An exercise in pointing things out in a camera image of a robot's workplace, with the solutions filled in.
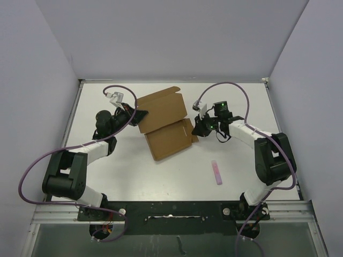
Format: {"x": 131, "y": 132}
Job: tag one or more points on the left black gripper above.
{"x": 129, "y": 112}

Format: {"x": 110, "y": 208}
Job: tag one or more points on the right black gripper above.
{"x": 199, "y": 129}

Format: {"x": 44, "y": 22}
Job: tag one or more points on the brown cardboard box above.
{"x": 166, "y": 127}

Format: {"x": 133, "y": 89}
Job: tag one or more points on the pink purple marker pen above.
{"x": 216, "y": 172}

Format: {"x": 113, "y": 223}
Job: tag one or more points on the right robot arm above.
{"x": 274, "y": 159}

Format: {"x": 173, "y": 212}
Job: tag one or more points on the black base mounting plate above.
{"x": 142, "y": 218}

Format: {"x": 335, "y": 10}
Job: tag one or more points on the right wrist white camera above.
{"x": 200, "y": 107}

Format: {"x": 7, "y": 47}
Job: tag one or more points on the wrist white camera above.
{"x": 200, "y": 107}
{"x": 115, "y": 99}

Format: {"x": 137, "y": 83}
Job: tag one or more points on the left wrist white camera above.
{"x": 115, "y": 99}

